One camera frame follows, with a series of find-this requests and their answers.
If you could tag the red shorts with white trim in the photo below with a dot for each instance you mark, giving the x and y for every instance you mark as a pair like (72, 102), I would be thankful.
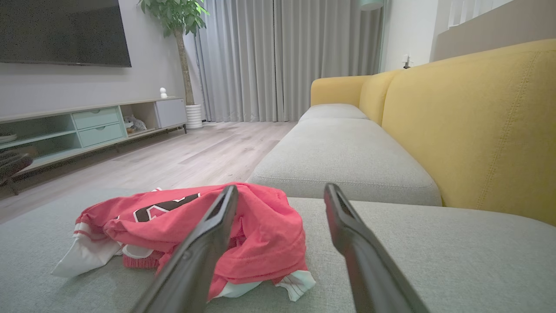
(141, 261)

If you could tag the grey cabinet door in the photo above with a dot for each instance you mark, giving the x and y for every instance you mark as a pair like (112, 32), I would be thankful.
(170, 113)

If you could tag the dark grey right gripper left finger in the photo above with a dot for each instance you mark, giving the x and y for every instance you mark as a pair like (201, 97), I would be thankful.
(204, 252)

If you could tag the low wooden TV cabinet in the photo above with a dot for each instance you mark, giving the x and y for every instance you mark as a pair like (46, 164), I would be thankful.
(52, 114)

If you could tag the black flat screen television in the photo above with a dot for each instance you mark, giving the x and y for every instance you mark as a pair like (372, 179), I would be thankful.
(61, 30)

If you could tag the green potted tree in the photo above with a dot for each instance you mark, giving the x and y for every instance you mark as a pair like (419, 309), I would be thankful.
(176, 15)

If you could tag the small white figurine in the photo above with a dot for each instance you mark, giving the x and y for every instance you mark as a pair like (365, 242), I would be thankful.
(163, 93)

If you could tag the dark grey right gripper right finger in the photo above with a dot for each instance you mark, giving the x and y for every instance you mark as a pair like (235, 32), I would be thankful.
(365, 261)

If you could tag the mint green cabinet drawer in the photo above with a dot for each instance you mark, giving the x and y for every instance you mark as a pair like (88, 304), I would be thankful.
(95, 118)
(102, 135)

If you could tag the yellow sofa back cushion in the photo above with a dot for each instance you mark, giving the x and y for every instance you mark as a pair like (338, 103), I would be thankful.
(375, 93)
(478, 130)

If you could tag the red basketball jersey number 23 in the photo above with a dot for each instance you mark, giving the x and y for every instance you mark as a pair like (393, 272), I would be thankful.
(269, 234)

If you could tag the white slatted window blind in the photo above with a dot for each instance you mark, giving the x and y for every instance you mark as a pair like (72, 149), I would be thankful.
(469, 11)

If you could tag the stacked plates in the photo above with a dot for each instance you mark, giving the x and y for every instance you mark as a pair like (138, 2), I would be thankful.
(6, 139)

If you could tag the white wall plug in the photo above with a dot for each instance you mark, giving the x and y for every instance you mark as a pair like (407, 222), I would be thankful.
(406, 61)

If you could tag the yellow sofa armrest cushion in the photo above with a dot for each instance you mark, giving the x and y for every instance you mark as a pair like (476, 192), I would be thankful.
(334, 90)

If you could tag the grey bundle in cabinet shelf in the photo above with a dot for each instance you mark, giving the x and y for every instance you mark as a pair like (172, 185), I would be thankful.
(135, 124)

